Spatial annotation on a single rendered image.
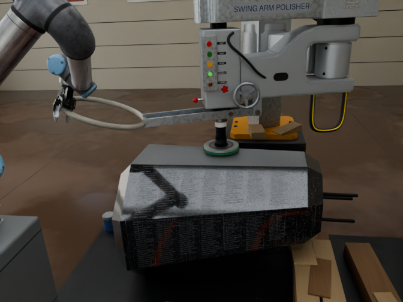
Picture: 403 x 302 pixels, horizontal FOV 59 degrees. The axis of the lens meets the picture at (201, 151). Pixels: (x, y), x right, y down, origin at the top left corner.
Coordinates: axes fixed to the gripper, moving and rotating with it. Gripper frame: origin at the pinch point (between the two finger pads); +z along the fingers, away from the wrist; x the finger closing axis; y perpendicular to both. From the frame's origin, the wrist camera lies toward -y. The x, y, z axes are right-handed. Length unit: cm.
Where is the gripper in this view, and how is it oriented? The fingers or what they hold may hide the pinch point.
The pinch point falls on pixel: (61, 119)
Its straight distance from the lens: 202.8
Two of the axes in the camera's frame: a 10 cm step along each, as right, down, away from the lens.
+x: 7.7, 0.1, 6.3
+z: -2.7, 9.1, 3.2
